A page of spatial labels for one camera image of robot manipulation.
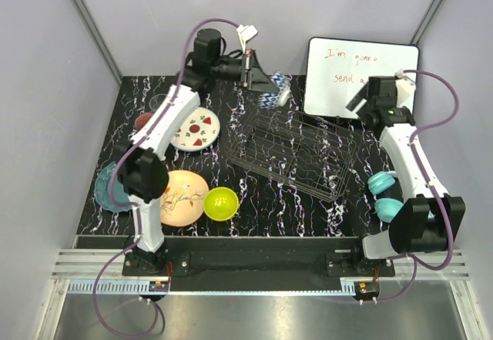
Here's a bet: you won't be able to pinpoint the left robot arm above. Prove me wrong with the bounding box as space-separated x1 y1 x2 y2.
112 25 276 275

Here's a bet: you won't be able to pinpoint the pink mug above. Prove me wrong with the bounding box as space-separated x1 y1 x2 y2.
134 112 153 131

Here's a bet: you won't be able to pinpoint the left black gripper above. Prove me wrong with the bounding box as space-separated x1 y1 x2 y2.
212 49 280 93

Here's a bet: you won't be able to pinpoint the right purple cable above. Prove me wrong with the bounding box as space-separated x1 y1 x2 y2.
400 69 461 302

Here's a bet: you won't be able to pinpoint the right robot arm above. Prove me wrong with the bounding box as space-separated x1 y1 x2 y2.
346 70 465 276

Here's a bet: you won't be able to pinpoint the white whiteboard with red writing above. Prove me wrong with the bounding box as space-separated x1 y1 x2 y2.
303 37 420 119

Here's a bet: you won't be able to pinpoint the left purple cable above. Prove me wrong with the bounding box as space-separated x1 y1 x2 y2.
92 18 246 335

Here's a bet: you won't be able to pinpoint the teal headphones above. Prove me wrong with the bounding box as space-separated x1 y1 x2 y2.
367 170 404 224

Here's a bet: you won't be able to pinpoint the teal scalloped plate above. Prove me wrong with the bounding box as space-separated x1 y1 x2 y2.
93 161 132 213

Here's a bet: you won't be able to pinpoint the white watermelon pattern plate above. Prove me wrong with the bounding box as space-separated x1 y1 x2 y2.
171 107 220 152

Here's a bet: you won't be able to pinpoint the red patterned blue zigzag bowl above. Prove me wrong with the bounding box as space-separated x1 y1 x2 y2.
258 71 292 109

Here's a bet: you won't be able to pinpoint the lime green bowl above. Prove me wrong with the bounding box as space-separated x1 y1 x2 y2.
203 187 240 222

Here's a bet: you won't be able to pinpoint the clear drinking glass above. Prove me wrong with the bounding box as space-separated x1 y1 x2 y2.
149 94 166 113

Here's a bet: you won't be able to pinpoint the orange bird plate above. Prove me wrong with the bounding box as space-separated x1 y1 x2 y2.
160 170 210 227

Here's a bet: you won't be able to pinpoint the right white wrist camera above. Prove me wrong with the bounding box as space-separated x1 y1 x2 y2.
395 69 416 107

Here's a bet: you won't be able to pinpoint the black marble pattern mat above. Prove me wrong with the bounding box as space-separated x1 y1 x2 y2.
76 76 394 237

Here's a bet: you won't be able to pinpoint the purple cable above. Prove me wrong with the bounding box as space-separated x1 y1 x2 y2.
92 18 246 335
400 69 461 302

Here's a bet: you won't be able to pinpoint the black wire dish rack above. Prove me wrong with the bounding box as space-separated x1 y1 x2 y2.
225 106 363 202

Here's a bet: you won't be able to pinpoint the grey slotted cable duct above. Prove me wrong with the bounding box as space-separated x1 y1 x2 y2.
71 278 382 297

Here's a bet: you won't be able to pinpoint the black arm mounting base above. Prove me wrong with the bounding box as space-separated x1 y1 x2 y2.
122 237 396 278

